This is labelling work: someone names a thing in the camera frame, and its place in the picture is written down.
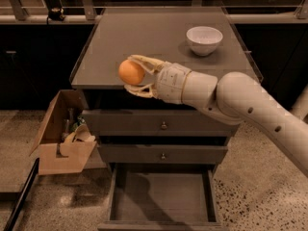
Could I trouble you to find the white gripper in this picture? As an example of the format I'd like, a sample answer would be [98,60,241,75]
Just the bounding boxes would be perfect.
[124,55,192,104]

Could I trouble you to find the orange fruit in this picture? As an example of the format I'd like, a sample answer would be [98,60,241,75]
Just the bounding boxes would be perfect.
[118,60,145,85]

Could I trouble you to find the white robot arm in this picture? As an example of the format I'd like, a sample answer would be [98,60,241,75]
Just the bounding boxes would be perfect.
[118,55,308,175]

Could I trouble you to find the grey top drawer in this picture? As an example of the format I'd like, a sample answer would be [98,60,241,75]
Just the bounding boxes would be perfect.
[82,110,238,137]

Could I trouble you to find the grey drawer cabinet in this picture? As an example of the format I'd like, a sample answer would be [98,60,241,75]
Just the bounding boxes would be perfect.
[68,1,264,231]

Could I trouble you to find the grey middle drawer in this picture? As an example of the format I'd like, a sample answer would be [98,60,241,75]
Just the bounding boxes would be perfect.
[98,144,227,165]

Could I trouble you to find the grey open bottom drawer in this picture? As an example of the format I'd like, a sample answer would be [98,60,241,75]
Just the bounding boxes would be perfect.
[97,165,225,231]

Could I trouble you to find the white ceramic bowl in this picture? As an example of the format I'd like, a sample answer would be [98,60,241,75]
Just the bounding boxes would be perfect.
[186,26,223,56]

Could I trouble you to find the bottles and paper in box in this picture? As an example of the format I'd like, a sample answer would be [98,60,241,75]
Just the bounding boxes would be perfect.
[62,108,95,143]

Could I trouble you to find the open cardboard box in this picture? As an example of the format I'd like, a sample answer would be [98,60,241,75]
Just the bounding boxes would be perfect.
[30,90,97,175]

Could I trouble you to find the small black device on ledge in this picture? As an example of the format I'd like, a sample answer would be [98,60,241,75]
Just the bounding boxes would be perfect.
[48,8,64,21]

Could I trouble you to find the black bar on floor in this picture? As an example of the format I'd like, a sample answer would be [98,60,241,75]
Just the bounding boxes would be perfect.
[3,158,39,231]

